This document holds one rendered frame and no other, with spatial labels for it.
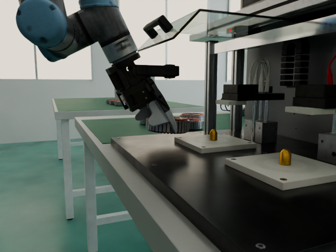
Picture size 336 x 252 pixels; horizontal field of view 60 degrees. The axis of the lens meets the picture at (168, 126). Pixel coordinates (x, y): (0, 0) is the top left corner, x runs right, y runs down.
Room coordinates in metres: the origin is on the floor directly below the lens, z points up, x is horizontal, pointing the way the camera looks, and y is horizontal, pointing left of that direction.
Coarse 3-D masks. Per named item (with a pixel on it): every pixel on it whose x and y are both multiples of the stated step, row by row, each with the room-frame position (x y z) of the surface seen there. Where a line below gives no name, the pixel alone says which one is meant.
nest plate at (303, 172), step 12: (240, 156) 0.55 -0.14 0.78; (252, 156) 0.55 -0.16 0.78; (264, 156) 0.55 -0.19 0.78; (276, 156) 0.55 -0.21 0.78; (300, 156) 0.55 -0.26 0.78; (240, 168) 0.49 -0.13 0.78; (252, 168) 0.47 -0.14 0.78; (264, 168) 0.47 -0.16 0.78; (276, 168) 0.47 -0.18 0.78; (288, 168) 0.47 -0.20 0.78; (300, 168) 0.47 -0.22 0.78; (312, 168) 0.47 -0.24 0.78; (324, 168) 0.47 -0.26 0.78; (264, 180) 0.43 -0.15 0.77; (276, 180) 0.41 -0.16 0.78; (288, 180) 0.41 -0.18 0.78; (300, 180) 0.41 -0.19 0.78; (312, 180) 0.42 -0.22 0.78; (324, 180) 0.43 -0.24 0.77
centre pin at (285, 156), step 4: (284, 148) 0.50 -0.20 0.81; (280, 152) 0.50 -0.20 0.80; (284, 152) 0.49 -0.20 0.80; (288, 152) 0.49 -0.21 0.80; (280, 156) 0.49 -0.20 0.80; (284, 156) 0.49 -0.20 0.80; (288, 156) 0.49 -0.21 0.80; (280, 160) 0.49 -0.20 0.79; (284, 160) 0.49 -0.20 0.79; (288, 160) 0.49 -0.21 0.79; (280, 164) 0.49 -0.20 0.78; (284, 164) 0.49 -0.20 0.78; (288, 164) 0.49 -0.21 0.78
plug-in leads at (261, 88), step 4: (256, 60) 0.79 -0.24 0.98; (264, 60) 0.80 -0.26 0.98; (268, 60) 0.77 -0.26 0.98; (252, 64) 0.79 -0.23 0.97; (264, 64) 0.76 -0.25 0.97; (268, 64) 0.77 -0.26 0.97; (256, 68) 0.77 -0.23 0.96; (260, 68) 0.80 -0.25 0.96; (264, 68) 0.79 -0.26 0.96; (256, 72) 0.76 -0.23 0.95; (260, 72) 0.79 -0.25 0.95; (264, 72) 0.80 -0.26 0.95; (268, 72) 0.76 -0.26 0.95; (256, 76) 0.76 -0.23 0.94; (260, 76) 0.75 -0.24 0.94; (268, 76) 0.76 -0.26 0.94; (248, 80) 0.79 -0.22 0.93; (256, 80) 0.76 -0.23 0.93; (260, 80) 0.75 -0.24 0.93; (264, 80) 0.80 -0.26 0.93; (268, 80) 0.76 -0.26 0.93; (260, 84) 0.75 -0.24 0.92; (268, 84) 0.76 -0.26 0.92; (260, 88) 0.75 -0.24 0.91; (264, 88) 0.80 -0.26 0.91; (268, 88) 0.76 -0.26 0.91; (264, 92) 0.76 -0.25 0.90
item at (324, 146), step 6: (324, 132) 0.58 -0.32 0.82; (330, 132) 0.57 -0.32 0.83; (318, 138) 0.57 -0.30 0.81; (324, 138) 0.56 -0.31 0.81; (330, 138) 0.55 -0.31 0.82; (318, 144) 0.57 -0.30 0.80; (324, 144) 0.56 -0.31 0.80; (330, 144) 0.55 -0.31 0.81; (318, 150) 0.57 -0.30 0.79; (324, 150) 0.56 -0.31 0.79; (330, 150) 0.55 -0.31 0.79; (318, 156) 0.57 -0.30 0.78; (324, 156) 0.56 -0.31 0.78; (330, 156) 0.55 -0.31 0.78; (330, 162) 0.55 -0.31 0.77
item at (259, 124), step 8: (248, 120) 0.78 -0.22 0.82; (256, 120) 0.77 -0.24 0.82; (248, 128) 0.78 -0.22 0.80; (256, 128) 0.75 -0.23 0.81; (264, 128) 0.73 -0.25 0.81; (272, 128) 0.74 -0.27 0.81; (248, 136) 0.78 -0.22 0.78; (256, 136) 0.75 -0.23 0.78; (264, 136) 0.73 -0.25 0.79; (272, 136) 0.74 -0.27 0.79
